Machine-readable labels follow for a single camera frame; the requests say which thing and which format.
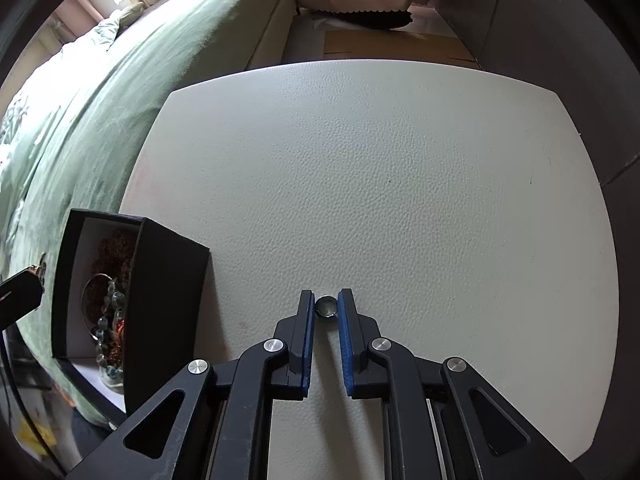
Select black jewelry box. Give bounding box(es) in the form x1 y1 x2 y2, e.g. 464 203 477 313
51 208 212 418

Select gold pendant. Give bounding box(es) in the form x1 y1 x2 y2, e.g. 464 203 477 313
29 252 48 293

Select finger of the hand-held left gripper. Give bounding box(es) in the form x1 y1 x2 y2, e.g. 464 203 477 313
0 267 45 331

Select bed with green sheet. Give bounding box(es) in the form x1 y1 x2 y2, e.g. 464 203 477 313
0 0 296 426

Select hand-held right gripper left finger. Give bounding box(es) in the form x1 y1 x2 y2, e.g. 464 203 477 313
65 289 316 480

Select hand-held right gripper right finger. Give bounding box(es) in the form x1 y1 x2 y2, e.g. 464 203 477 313
337 288 586 480

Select pale patterned quilt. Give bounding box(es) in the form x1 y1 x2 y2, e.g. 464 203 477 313
0 7 126 221

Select flat cardboard boxes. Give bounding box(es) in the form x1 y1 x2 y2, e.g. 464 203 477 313
322 27 481 66

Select clear bead bracelet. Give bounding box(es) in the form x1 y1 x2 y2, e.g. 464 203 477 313
91 277 126 381

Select silver bangle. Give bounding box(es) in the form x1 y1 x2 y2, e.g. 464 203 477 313
81 272 118 333

